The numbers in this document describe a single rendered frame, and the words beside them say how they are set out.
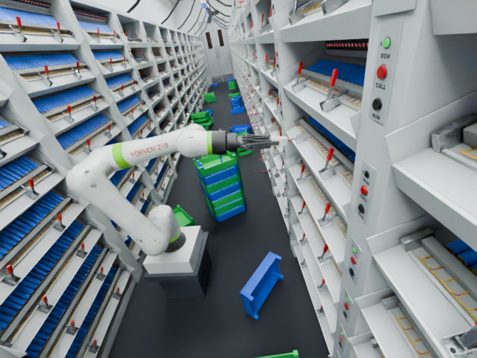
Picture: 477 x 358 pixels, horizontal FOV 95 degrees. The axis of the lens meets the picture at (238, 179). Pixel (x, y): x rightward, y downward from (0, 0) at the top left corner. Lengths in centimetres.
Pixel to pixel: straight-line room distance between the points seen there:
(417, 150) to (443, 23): 15
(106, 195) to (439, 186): 97
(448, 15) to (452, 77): 8
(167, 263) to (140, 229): 33
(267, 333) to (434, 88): 126
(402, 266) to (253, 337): 102
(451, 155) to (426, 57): 12
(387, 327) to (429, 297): 20
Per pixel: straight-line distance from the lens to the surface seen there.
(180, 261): 128
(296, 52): 101
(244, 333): 141
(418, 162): 38
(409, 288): 48
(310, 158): 79
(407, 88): 35
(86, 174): 98
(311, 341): 138
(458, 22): 32
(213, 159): 187
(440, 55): 36
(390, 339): 65
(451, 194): 34
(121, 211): 103
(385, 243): 50
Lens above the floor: 128
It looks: 31 degrees down
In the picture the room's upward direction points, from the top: 12 degrees counter-clockwise
